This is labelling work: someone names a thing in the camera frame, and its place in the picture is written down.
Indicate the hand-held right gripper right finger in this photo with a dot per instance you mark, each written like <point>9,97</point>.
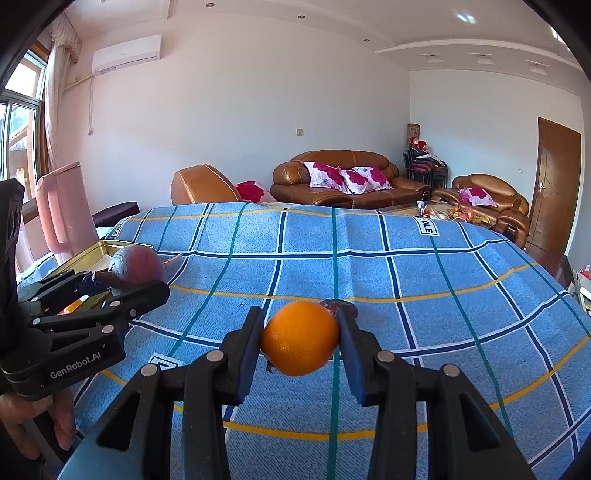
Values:
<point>351,360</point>

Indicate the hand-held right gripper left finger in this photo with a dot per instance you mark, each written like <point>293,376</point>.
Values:
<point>251,353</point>

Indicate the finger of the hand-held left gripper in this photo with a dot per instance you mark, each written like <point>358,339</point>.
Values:
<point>69,286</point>
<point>138,302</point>

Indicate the purple pomegranate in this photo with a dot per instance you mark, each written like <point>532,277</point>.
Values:
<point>138,266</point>

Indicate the gold metal tin box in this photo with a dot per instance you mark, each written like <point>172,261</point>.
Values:
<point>92,258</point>

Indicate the large orange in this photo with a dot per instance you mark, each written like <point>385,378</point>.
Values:
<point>300,337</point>

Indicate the person's left hand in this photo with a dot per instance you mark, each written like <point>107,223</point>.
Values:
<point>60,415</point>

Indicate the small orange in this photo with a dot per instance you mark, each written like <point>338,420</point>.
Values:
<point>74,307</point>

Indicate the small dark brown mangosteen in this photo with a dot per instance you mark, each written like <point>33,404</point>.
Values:
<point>339,304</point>

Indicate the pink plastic pitcher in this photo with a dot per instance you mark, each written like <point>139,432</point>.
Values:
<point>64,203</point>

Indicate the dark low table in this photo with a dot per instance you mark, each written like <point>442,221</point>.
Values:
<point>115,213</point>

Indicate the blue plaid blanket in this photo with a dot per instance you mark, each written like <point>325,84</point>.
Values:
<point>415,300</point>

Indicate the brown leather armchair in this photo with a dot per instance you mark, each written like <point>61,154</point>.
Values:
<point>505,194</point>
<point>203,184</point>

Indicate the white red floral pillow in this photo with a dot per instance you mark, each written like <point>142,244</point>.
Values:
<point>478,197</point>
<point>251,191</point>
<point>323,174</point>
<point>376,176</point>
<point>355,181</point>

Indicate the brown leather sofa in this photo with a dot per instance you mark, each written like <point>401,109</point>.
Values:
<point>364,196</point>

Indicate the window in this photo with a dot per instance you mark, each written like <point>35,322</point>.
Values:
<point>21,120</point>

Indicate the cluttered coffee table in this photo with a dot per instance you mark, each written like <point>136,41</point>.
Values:
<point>443,213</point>

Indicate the white air conditioner pipe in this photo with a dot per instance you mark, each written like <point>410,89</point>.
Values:
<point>91,101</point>

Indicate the pink curtain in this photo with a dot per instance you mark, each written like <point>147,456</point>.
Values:
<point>57,92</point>

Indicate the stack of dark chairs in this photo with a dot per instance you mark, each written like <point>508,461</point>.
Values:
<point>427,168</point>

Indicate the tall patterned vase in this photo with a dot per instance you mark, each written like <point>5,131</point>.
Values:
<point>413,134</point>

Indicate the white air conditioner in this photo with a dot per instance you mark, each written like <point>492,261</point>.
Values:
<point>127,53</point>

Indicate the white and red package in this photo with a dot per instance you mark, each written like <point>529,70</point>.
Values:
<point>582,290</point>

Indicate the brown wooden door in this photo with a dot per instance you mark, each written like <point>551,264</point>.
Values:
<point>551,194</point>

